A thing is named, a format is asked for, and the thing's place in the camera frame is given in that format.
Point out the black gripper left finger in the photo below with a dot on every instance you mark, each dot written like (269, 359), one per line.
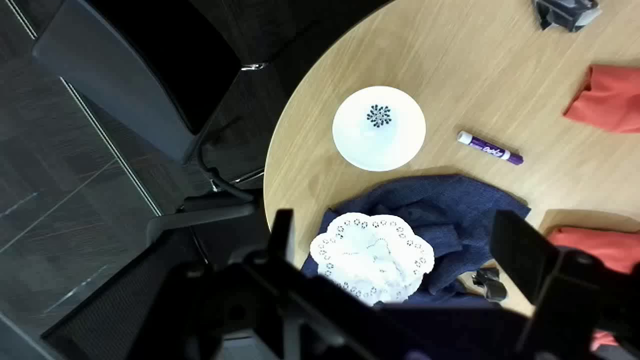
(280, 233)

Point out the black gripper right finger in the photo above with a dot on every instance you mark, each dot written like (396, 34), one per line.
(522, 256)

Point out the white bowl with snowflake print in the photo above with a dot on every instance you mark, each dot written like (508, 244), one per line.
(379, 143)

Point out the small black object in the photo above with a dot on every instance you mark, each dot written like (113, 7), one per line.
(492, 283)

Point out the dark blue cloth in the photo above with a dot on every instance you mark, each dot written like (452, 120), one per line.
(452, 212)

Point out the white paper doily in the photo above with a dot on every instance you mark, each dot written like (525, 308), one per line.
(373, 256)

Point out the purple marker pen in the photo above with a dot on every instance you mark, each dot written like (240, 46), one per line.
(491, 148)

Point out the orange cloth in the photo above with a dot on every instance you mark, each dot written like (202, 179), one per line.
(613, 100)

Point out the black binder clip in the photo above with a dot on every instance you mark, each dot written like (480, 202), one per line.
(565, 12)

